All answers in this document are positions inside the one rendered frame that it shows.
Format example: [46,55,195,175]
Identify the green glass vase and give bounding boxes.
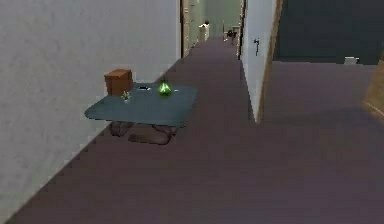
[157,78,173,98]

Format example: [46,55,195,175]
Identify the dark teal low table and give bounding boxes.
[84,82,200,146]

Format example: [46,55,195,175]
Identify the brown box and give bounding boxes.
[103,68,135,97]

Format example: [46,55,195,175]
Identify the white bin with dark lid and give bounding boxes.
[198,20,211,43]

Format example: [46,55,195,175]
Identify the white room door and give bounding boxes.
[240,0,284,124]

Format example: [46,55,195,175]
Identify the dark red small object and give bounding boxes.
[226,29,238,45]

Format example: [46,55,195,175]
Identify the brown wooden furniture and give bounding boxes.
[361,53,384,123]

